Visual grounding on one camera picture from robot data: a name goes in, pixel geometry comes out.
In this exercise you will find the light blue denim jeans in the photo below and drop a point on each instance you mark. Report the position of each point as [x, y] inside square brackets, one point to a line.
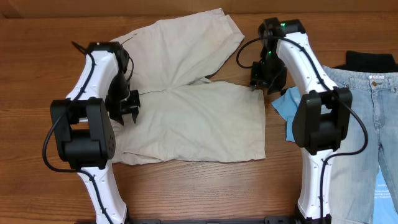
[368, 149]

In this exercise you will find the black garment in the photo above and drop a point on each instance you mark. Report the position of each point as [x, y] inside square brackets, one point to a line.
[371, 63]

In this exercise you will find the light blue t-shirt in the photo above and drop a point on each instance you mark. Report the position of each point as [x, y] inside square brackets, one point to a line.
[286, 105]

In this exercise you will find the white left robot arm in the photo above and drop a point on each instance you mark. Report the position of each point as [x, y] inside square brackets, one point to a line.
[102, 121]

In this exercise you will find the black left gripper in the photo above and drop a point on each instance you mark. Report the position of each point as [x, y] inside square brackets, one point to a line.
[128, 106]

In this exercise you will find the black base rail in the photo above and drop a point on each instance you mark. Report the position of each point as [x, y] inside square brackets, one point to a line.
[217, 221]

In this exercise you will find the beige cotton shorts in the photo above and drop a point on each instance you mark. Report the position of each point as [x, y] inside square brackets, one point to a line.
[183, 114]

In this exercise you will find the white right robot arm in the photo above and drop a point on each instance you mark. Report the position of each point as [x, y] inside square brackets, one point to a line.
[322, 117]

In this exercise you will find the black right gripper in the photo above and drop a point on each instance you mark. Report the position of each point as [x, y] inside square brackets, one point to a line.
[265, 78]

